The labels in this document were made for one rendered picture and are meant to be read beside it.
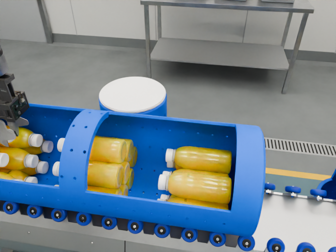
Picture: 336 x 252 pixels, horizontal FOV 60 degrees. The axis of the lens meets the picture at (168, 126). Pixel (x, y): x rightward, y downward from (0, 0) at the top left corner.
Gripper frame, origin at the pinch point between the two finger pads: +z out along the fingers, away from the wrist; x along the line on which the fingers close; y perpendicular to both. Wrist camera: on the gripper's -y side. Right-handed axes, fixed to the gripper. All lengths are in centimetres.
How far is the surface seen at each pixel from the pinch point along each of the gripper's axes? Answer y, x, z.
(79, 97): -83, 191, 111
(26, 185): 13.2, -13.9, 2.0
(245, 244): 68, -11, 18
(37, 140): 5.3, 4.1, 3.9
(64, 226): 17.3, -11.2, 21.9
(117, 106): 19.7, 35.1, 10.0
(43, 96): -122, 186, 111
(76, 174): 26.2, -12.1, -2.4
